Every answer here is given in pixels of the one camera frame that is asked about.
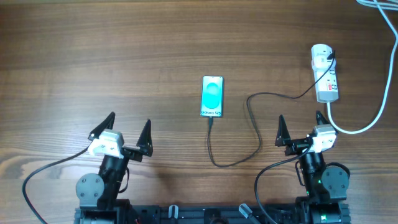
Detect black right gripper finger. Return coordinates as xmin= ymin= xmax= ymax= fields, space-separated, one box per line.
xmin=275 ymin=114 xmax=291 ymax=147
xmin=315 ymin=110 xmax=338 ymax=134

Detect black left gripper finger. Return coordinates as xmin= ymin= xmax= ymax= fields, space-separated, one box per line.
xmin=88 ymin=111 xmax=116 ymax=141
xmin=136 ymin=119 xmax=153 ymax=157

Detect black USB charging cable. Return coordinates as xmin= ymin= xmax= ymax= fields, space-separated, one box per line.
xmin=206 ymin=51 xmax=336 ymax=168

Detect Galaxy smartphone with teal screen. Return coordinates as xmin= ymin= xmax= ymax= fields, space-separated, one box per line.
xmin=200 ymin=76 xmax=224 ymax=118

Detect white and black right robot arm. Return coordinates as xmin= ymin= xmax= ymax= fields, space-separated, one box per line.
xmin=275 ymin=111 xmax=351 ymax=224

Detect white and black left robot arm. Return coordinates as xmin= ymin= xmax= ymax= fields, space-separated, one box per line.
xmin=73 ymin=112 xmax=153 ymax=224

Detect white USB charger plug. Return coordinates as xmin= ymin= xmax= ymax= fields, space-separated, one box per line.
xmin=312 ymin=53 xmax=336 ymax=72

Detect white power strip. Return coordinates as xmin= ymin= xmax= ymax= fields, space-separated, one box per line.
xmin=311 ymin=44 xmax=339 ymax=103

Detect white power strip cord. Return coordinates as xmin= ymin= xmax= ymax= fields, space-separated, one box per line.
xmin=326 ymin=0 xmax=398 ymax=135

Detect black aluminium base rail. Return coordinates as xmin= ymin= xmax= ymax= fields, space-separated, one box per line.
xmin=73 ymin=203 xmax=351 ymax=224

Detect white cables at corner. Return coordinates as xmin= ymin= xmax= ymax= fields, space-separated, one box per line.
xmin=356 ymin=0 xmax=398 ymax=11

